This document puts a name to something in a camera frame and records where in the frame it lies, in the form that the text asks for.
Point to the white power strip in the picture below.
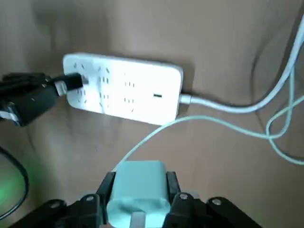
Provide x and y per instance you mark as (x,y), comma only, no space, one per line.
(133,88)

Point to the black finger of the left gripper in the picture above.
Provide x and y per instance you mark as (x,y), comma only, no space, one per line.
(72,82)

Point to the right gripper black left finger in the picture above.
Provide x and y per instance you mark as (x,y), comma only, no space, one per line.
(90,209)

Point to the teal phone charger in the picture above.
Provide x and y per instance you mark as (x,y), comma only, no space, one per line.
(140,187)

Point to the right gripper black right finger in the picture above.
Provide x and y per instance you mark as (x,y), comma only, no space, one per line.
(190,213)

